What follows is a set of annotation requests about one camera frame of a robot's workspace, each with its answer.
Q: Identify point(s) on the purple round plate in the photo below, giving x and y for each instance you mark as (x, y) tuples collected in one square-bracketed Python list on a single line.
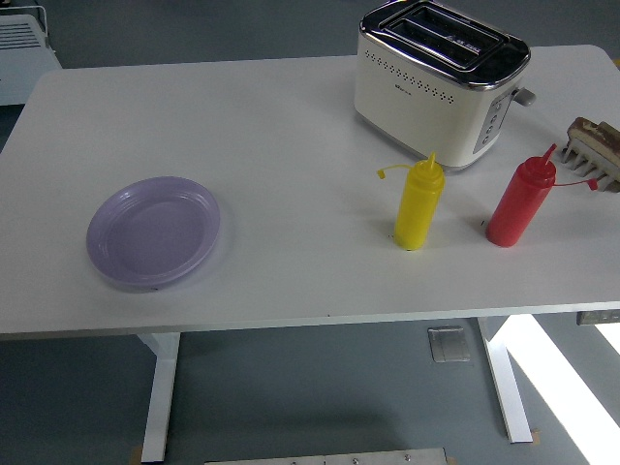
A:
[(155, 232)]

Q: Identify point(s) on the white chrome two-slot toaster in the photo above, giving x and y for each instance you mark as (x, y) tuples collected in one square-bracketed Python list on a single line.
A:
[(412, 111)]

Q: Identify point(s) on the brown-crust bread slice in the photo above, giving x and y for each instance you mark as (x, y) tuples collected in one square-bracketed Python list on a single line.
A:
[(588, 132)]

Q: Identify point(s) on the yellow squeeze bottle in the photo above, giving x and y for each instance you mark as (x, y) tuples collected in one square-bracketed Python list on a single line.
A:
[(416, 208)]

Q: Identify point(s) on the grey metal floor box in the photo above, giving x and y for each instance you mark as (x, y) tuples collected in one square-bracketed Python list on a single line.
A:
[(449, 345)]

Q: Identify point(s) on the red squeeze bottle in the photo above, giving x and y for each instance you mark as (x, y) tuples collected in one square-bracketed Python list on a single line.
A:
[(518, 208)]

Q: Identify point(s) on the white table leg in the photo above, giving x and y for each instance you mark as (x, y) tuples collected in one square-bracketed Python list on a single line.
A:
[(162, 387), (506, 387)]

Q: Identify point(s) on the silver metal toast rack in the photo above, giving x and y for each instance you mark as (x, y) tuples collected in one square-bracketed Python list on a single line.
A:
[(588, 164)]

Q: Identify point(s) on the grey table control panel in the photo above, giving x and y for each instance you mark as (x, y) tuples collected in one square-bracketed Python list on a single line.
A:
[(598, 317)]

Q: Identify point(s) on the white slatted cabinet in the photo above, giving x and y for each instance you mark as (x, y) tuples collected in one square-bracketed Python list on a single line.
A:
[(19, 58)]

